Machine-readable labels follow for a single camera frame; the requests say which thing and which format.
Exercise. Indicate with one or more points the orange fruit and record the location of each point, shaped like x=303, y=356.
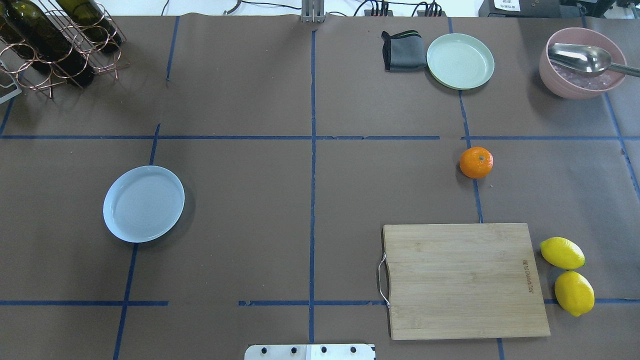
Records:
x=476, y=162

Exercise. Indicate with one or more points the light blue plate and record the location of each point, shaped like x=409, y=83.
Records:
x=143, y=204

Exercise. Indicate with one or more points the light green plate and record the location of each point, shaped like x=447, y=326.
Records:
x=460, y=61

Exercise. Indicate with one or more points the bamboo cutting board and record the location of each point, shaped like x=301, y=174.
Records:
x=462, y=281

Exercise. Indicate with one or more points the upper yellow lemon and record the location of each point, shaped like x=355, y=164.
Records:
x=562, y=253

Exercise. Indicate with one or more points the yellow lemon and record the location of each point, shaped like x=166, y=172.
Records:
x=574, y=293
x=562, y=253

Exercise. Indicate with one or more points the lower yellow lemon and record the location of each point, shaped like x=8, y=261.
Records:
x=574, y=293

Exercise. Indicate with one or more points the pink bowl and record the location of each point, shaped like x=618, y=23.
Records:
x=571, y=84

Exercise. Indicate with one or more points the metal scoop spoon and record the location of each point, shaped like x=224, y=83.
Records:
x=587, y=59

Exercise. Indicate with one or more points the dark green wine bottle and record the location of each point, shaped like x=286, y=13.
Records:
x=49, y=43

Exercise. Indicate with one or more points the grey metal post bracket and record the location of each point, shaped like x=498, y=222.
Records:
x=313, y=11

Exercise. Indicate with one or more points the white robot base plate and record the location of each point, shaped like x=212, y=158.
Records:
x=326, y=351

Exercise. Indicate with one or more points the copper wire bottle rack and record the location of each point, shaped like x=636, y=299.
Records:
x=103, y=64

